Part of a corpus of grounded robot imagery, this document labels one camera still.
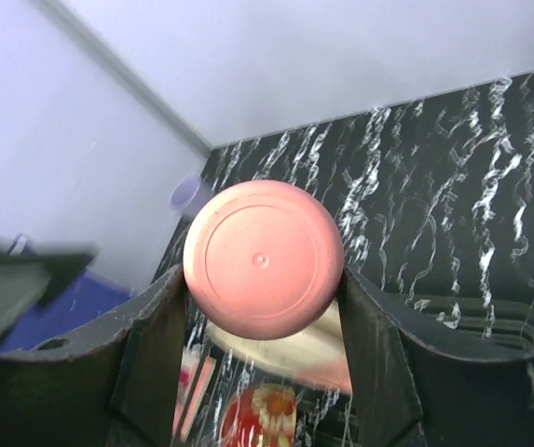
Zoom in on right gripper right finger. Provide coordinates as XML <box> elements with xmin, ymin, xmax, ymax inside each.
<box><xmin>338</xmin><ymin>270</ymin><xmax>534</xmax><ymax>446</ymax></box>

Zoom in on pink plastic cup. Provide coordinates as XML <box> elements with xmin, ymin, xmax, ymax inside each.
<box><xmin>183</xmin><ymin>180</ymin><xmax>345</xmax><ymax>340</ymax></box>

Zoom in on red floral bowl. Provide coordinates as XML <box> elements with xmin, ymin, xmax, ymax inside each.
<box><xmin>219</xmin><ymin>384</ymin><xmax>296</xmax><ymax>447</ymax></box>

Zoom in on lavender plastic cup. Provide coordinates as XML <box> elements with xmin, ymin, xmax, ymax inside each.
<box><xmin>170</xmin><ymin>173</ymin><xmax>212</xmax><ymax>221</ymax></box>

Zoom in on pink booklet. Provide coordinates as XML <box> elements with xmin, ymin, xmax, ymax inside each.
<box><xmin>172</xmin><ymin>349</ymin><xmax>215</xmax><ymax>441</ymax></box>

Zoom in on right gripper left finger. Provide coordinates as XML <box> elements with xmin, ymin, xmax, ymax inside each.
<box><xmin>0</xmin><ymin>265</ymin><xmax>187</xmax><ymax>446</ymax></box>

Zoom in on front beige pink plate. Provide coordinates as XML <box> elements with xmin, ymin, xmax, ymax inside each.
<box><xmin>206</xmin><ymin>302</ymin><xmax>352</xmax><ymax>395</ymax></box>

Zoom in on wire dish rack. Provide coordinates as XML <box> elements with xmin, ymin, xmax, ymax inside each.
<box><xmin>392</xmin><ymin>293</ymin><xmax>534</xmax><ymax>352</ymax></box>

